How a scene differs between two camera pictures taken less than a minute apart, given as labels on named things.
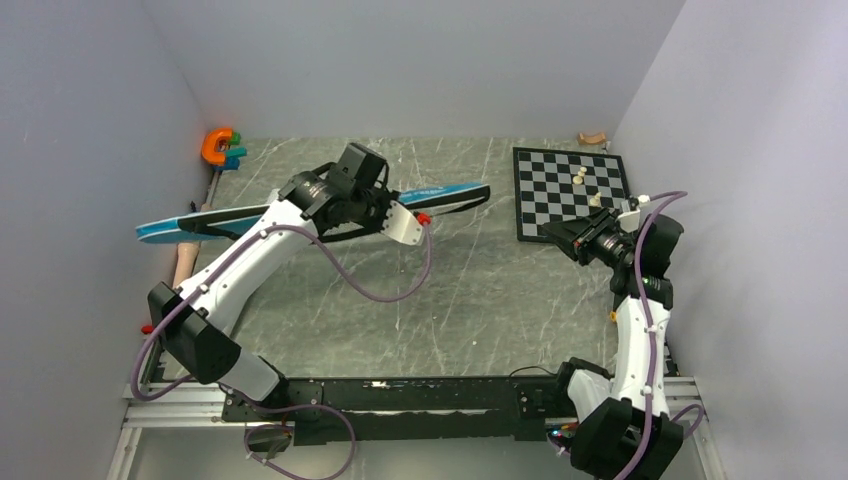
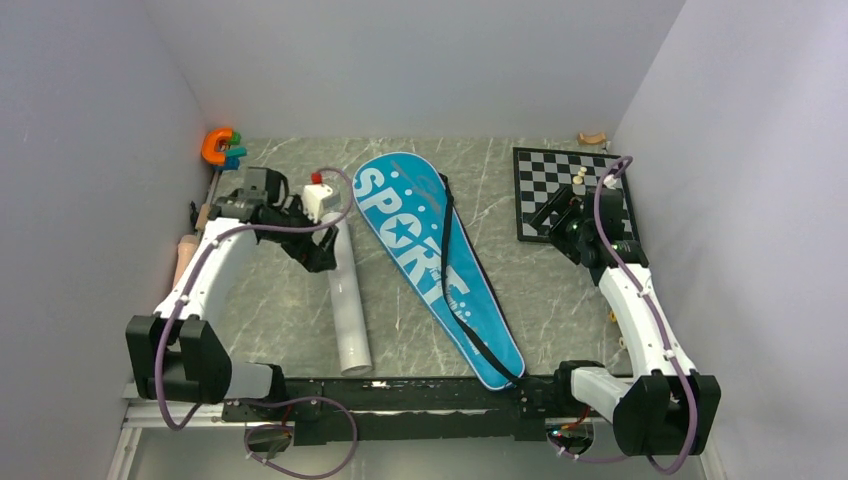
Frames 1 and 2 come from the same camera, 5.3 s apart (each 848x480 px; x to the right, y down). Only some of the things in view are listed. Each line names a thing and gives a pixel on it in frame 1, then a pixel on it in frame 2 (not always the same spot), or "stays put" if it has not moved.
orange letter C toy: (209, 146) stays put
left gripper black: (386, 197) → (316, 257)
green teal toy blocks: (233, 154) stays put
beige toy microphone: (186, 257) stays put
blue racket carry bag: (427, 202) → (417, 218)
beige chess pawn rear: (579, 179) stays put
